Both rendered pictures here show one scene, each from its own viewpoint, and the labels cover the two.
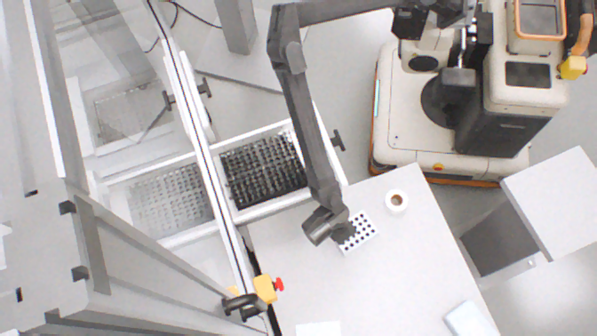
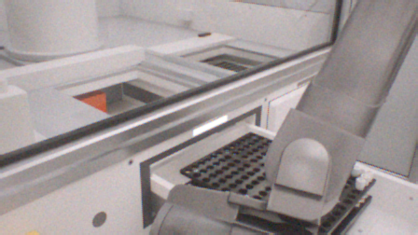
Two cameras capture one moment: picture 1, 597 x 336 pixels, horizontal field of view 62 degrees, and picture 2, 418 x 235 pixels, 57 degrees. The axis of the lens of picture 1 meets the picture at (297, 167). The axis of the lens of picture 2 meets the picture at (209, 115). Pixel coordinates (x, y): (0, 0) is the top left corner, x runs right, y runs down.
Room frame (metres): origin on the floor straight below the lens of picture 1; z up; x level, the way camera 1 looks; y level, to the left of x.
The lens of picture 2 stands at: (0.16, -0.23, 1.20)
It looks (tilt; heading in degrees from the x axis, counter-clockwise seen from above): 24 degrees down; 54
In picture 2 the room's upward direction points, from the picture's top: 2 degrees clockwise
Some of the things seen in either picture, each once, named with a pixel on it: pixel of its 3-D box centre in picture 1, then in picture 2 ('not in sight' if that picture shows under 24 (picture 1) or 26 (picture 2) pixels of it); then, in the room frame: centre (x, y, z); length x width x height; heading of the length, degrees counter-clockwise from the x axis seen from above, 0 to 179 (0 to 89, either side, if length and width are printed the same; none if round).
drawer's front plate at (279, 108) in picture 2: (197, 96); (306, 108); (0.80, 0.29, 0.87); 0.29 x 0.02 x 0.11; 13
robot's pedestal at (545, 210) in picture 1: (521, 229); not in sight; (0.34, -0.81, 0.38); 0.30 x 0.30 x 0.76; 17
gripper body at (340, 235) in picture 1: (337, 221); not in sight; (0.33, -0.09, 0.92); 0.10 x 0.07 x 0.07; 30
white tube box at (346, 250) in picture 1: (354, 233); not in sight; (0.32, -0.14, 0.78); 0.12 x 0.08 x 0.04; 116
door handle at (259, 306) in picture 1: (248, 306); not in sight; (0.08, 0.10, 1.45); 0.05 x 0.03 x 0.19; 103
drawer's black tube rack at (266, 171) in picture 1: (264, 171); (274, 192); (0.52, 0.10, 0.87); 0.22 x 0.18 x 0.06; 103
